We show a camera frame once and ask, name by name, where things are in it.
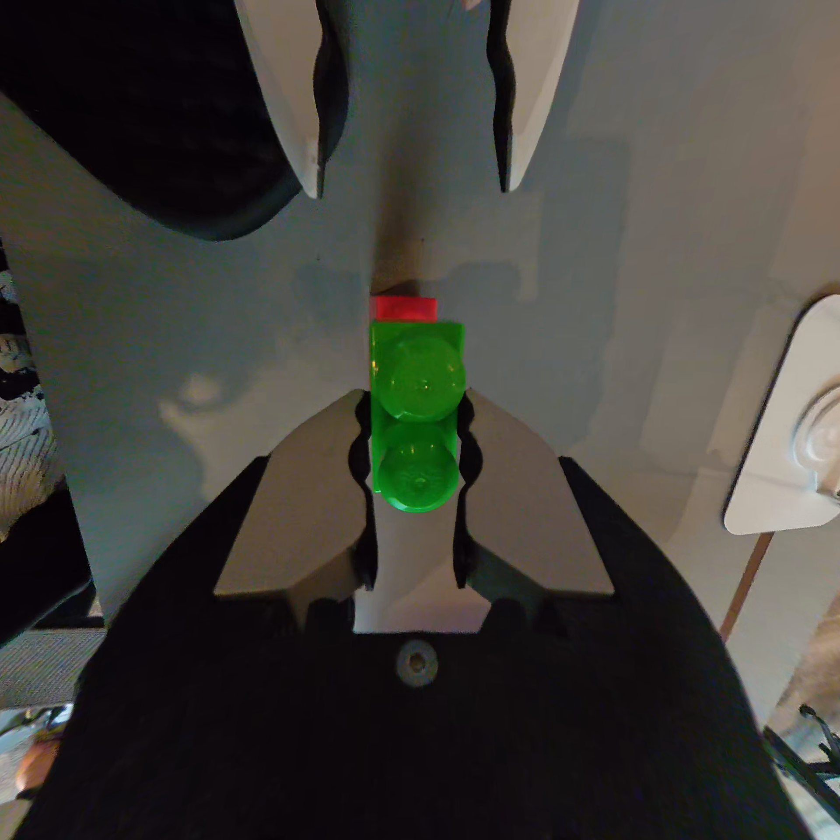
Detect black office chair base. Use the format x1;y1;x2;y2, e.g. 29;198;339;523
761;705;840;805

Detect red plastic mega block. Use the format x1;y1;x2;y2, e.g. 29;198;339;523
369;297;438;324

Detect green mega block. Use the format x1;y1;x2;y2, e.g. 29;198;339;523
369;320;468;514

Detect black-and-white patterned garment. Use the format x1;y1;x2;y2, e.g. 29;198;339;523
0;262;67;546

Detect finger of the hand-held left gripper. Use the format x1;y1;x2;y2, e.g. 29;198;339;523
233;0;349;200
486;0;581;194

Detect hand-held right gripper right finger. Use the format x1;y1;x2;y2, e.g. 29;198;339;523
453;387;616;598

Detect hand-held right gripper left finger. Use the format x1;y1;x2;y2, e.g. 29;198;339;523
213;388;382;598

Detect white tabletop display stand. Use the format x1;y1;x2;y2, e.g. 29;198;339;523
724;282;840;536

